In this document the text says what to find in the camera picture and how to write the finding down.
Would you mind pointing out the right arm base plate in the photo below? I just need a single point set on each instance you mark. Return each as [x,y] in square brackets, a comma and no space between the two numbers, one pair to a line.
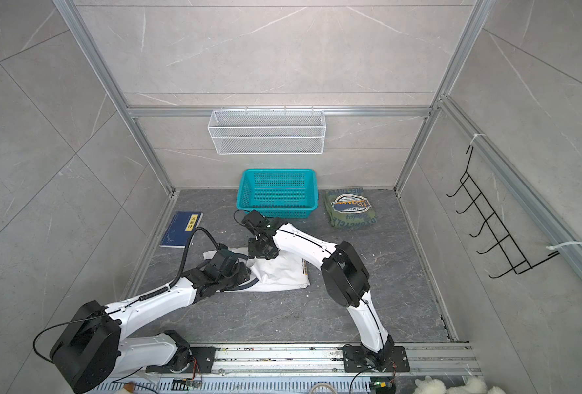
[392,359]

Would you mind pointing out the blue book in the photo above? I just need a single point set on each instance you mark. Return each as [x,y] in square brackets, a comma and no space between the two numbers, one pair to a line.
[181,229]

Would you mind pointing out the black wire hook rack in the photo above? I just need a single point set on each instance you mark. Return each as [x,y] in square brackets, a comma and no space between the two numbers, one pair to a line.
[491,223]

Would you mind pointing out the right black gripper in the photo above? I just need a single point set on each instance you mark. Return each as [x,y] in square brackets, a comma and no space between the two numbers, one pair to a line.
[255,253]

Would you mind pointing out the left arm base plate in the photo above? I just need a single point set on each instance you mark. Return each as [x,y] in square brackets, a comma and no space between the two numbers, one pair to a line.
[195,360]

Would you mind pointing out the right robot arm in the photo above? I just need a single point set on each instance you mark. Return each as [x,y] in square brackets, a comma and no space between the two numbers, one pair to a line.
[346,277]

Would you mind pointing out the green tank top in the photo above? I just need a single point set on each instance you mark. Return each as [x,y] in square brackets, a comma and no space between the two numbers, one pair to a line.
[349,208]

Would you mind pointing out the white wire mesh shelf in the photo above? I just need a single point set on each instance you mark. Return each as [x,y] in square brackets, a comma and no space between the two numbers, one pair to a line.
[272,131]

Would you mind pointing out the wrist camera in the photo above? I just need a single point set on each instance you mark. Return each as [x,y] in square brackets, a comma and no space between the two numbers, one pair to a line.
[255,223]
[224,260]

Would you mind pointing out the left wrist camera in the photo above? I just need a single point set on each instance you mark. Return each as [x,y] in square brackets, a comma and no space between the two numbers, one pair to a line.
[224,260]

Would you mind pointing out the white patterned tank top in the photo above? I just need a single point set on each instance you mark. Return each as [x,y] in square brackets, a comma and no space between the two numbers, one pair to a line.
[286,272]

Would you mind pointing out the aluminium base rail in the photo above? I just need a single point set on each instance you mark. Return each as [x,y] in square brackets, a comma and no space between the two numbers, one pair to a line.
[312,359]

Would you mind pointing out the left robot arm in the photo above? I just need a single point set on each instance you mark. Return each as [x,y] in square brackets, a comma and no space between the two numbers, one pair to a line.
[98,341]

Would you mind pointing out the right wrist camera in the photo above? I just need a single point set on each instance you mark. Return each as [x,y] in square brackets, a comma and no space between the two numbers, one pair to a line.
[255,223]

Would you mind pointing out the teal plastic basket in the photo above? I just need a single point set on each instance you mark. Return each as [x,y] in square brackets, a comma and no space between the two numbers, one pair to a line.
[281,193]

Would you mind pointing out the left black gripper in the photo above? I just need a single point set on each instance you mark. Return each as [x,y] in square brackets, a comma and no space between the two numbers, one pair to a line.
[244,273]

